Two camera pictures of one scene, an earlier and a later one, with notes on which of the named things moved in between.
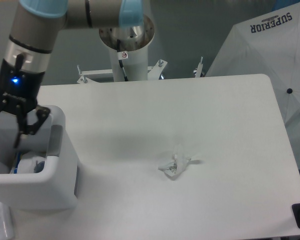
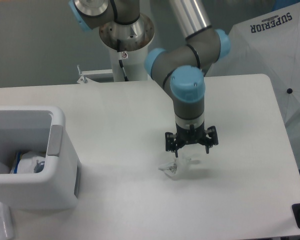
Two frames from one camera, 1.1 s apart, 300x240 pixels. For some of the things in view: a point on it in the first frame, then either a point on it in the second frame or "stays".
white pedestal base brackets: [154, 72] stays
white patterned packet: [1, 221] stays
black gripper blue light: [21, 87] → [183, 136]
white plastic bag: [28, 162] stays
